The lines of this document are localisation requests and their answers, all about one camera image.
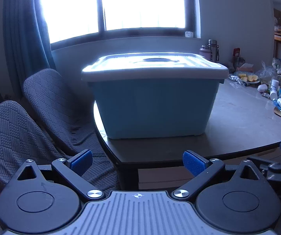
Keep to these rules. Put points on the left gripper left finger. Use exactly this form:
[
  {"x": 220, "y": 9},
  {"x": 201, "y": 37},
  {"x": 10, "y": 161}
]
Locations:
[{"x": 69, "y": 172}]

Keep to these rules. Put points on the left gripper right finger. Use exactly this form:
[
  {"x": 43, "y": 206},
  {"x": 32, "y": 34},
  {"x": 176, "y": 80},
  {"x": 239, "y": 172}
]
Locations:
[{"x": 204, "y": 172}]

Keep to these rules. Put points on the white plastic bin lid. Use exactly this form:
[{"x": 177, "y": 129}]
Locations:
[{"x": 153, "y": 65}]

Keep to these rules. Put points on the white round object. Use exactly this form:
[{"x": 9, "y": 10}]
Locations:
[{"x": 262, "y": 88}]

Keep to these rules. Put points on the dark dining table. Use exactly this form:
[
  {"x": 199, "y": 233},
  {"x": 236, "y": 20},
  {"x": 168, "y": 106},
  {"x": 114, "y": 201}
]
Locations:
[{"x": 242, "y": 123}]

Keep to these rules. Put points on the white tube bottle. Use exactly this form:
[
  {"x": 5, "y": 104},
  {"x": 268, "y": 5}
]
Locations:
[{"x": 273, "y": 95}]

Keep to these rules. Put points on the far grey covered chair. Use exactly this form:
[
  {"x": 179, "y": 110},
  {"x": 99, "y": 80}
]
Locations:
[{"x": 69, "y": 123}]

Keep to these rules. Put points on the grey covered chair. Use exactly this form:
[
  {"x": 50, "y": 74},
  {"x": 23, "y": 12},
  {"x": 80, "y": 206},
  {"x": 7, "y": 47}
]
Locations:
[
  {"x": 69, "y": 123},
  {"x": 21, "y": 139}
]

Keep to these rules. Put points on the near grey covered chair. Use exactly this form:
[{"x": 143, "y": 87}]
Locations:
[{"x": 21, "y": 139}]

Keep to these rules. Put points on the clear plastic bag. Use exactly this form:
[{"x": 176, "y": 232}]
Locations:
[{"x": 266, "y": 73}]

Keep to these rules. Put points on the teal plastic storage bin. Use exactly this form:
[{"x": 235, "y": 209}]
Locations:
[{"x": 153, "y": 108}]

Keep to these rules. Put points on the plate of fruit slices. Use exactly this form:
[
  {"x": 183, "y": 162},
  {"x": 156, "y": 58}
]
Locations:
[{"x": 247, "y": 77}]

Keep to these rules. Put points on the red box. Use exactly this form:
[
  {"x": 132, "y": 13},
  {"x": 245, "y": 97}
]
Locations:
[{"x": 235, "y": 56}]

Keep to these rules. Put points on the pink insulated bottle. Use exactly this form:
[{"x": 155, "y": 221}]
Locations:
[{"x": 205, "y": 52}]

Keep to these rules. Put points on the teal window curtain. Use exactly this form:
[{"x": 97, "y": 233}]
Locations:
[{"x": 26, "y": 41}]

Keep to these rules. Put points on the small white sill device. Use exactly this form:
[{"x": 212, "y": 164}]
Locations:
[{"x": 189, "y": 34}]

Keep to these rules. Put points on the dark framed window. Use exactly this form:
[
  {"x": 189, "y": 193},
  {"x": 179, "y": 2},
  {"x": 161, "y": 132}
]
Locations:
[{"x": 74, "y": 22}]

